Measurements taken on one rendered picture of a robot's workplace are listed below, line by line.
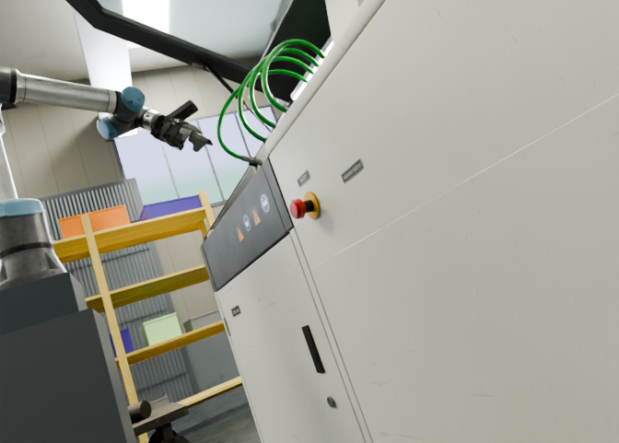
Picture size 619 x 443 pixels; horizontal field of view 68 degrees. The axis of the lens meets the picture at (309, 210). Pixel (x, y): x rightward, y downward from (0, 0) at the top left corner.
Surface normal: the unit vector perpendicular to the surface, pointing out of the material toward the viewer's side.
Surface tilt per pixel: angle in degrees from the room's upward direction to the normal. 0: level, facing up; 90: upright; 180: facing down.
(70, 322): 90
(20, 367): 90
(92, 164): 90
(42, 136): 90
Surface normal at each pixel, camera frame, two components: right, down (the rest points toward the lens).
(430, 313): -0.85, 0.21
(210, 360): 0.29, -0.31
